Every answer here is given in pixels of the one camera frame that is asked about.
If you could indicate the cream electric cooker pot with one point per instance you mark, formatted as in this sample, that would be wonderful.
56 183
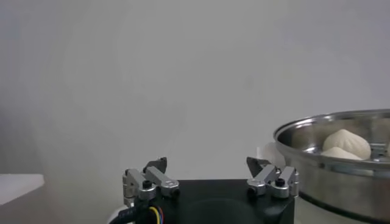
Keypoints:
307 214

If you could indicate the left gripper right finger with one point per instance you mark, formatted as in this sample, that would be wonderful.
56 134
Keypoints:
265 179

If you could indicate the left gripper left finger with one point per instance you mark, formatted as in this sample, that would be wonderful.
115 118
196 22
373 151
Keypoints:
164 182

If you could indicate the white steamed baozi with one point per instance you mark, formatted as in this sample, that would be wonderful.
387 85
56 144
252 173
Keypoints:
350 141
338 153

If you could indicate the stainless steel steamer basket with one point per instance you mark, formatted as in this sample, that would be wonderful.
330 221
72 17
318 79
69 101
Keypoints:
335 182

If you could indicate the white side table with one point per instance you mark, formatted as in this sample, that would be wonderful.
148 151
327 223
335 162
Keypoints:
18 187

